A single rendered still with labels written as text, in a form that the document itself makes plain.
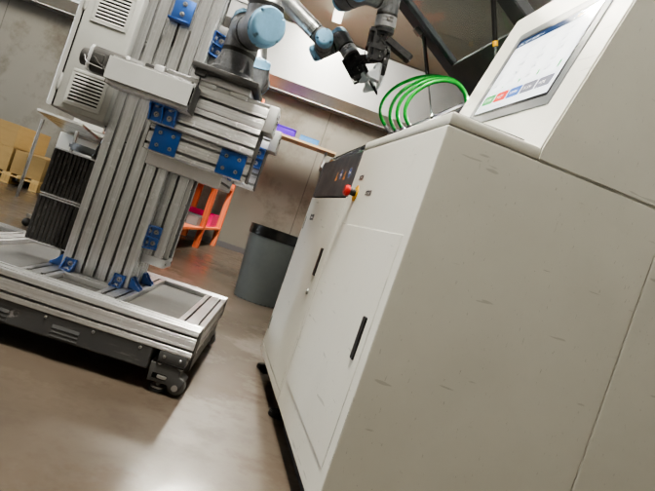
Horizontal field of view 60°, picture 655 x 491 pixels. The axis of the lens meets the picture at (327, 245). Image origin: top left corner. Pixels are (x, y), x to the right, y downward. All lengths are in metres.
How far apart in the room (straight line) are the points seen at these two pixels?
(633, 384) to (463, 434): 0.43
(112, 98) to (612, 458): 1.87
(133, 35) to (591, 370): 1.78
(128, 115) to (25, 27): 7.50
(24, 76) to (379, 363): 8.62
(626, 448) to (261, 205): 7.36
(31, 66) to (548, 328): 8.74
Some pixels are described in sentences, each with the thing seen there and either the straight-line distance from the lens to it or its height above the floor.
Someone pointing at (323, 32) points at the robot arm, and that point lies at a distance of 2.56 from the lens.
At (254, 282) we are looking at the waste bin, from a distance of 4.27.
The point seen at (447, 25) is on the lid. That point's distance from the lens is 2.62.
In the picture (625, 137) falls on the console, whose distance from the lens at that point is 1.47.
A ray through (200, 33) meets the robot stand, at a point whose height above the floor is 1.18.
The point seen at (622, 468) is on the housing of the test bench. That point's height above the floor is 0.35.
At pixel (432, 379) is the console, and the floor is 0.42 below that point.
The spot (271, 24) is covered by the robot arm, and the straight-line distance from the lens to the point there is 1.91.
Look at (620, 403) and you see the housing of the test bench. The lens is 1.55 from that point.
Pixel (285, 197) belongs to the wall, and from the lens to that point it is 8.50.
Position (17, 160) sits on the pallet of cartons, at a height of 0.30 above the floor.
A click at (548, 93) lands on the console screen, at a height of 1.14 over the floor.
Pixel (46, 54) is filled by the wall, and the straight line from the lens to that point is 9.47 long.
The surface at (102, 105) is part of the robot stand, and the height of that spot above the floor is 0.82.
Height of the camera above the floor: 0.64
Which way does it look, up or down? 1 degrees down
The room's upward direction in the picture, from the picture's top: 19 degrees clockwise
